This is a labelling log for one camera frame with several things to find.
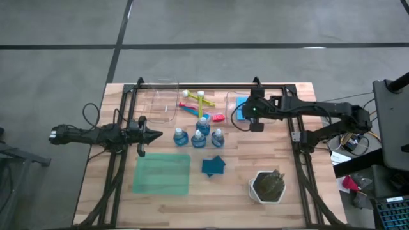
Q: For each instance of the red object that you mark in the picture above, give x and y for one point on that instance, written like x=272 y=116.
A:
x=350 y=183

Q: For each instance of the small electronics box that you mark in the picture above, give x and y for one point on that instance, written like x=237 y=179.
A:
x=351 y=142

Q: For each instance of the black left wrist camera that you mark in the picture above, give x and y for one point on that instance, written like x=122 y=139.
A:
x=133 y=125

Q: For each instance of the yellow brush white bristles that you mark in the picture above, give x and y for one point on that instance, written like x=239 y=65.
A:
x=200 y=107
x=207 y=102

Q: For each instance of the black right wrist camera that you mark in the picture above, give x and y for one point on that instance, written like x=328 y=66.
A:
x=250 y=110

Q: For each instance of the white paper sheet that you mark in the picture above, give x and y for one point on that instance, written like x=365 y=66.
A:
x=338 y=158

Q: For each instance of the red bristle dish brush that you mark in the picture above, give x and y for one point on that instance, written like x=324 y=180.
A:
x=219 y=118

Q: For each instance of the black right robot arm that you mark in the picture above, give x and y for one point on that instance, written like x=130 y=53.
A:
x=319 y=107

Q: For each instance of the white hexagonal plant pot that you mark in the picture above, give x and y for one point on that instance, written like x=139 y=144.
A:
x=252 y=191

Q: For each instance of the grey metal bracket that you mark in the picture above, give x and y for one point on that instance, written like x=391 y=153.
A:
x=295 y=136

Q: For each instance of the dark blue cloth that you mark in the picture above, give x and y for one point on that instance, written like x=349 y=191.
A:
x=223 y=163

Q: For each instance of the black metal table frame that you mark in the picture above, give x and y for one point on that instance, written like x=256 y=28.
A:
x=211 y=86

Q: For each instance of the grey flat panel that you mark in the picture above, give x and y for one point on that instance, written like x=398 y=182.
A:
x=393 y=127

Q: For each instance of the black floor stand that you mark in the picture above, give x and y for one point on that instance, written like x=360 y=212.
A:
x=19 y=153

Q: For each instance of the black pole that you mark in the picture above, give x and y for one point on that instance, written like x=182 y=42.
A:
x=401 y=82

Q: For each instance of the black keyboard teal keys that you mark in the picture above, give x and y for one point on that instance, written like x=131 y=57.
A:
x=394 y=214

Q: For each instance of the teal plastic bin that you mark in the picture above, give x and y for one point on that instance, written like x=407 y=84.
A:
x=161 y=174

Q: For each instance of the green potted plant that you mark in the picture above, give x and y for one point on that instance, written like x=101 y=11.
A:
x=270 y=187

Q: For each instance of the blue dish brush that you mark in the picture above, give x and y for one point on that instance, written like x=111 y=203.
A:
x=193 y=111

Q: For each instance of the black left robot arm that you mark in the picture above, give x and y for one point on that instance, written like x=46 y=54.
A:
x=96 y=135

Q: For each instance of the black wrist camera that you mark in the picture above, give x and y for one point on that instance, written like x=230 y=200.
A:
x=133 y=125
x=250 y=110

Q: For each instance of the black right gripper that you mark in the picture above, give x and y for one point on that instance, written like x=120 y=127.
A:
x=268 y=108

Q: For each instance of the blue dish soap bottle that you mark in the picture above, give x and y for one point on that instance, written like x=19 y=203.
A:
x=203 y=126
x=218 y=139
x=180 y=138
x=198 y=140

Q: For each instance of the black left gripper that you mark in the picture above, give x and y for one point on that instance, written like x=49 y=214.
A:
x=142 y=140

